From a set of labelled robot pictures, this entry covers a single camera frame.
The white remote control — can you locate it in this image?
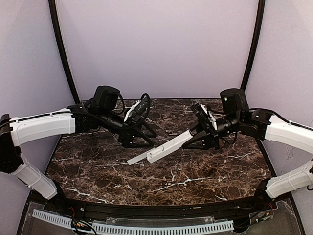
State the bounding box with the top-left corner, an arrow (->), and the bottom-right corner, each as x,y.
147,130 -> 193,163

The white battery cover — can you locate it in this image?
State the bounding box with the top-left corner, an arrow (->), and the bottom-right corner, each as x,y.
127,152 -> 147,165

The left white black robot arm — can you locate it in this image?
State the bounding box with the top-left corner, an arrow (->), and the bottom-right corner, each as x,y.
0,85 -> 157,200

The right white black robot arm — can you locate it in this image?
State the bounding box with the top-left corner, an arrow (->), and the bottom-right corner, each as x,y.
182,88 -> 313,200

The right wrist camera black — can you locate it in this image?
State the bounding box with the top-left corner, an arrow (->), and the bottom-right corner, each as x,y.
189,103 -> 217,131

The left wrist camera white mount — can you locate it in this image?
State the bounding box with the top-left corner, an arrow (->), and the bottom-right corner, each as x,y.
123,100 -> 140,123

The left black camera cable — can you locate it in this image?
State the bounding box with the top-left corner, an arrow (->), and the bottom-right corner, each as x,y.
68,92 -> 152,133

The black front rail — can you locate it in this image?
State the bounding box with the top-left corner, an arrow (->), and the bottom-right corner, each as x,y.
29,189 -> 282,222

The white slotted cable duct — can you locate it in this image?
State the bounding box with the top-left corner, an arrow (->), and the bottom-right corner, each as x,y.
31,209 -> 234,235

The right black frame post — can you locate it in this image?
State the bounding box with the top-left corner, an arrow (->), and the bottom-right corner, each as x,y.
240,0 -> 266,91

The black frame post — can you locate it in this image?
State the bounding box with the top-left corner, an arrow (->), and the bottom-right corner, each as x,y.
240,0 -> 266,91
48,0 -> 80,104

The left black frame post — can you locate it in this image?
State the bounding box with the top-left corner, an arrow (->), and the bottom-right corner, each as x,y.
48,0 -> 80,104

